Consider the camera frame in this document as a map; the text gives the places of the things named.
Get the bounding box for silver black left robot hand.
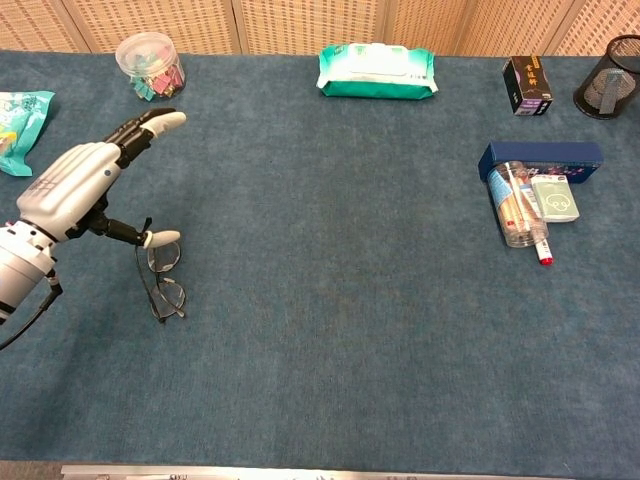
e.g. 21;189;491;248
16;108;187;250

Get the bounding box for thin black metal eyeglasses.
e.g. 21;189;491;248
134;216;187;325

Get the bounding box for teal snack bag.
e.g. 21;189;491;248
0;90;56;178

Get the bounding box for clear jar of binder clips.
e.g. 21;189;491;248
115;32;187;103

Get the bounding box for woven rattan folding screen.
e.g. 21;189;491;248
0;0;640;57

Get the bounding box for green white wet wipes pack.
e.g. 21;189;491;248
315;42;439;99

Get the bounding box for clear plastic jar with tubes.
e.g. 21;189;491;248
486;160;550;250

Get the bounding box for black purple carton box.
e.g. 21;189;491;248
502;55;554;117

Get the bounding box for long navy blue box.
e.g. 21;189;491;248
477;140;605;186

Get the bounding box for white tube with red cap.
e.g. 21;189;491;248
533;238;555;268

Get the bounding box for pale green card pack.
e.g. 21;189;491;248
529;175;582;224

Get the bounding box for black mesh pen holder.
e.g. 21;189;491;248
572;34;640;121

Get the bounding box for grey strip in mesh holder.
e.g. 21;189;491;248
597;69;627;114

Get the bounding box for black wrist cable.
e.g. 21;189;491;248
0;279;65;351

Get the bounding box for aluminium rail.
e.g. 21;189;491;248
60;464;576;480

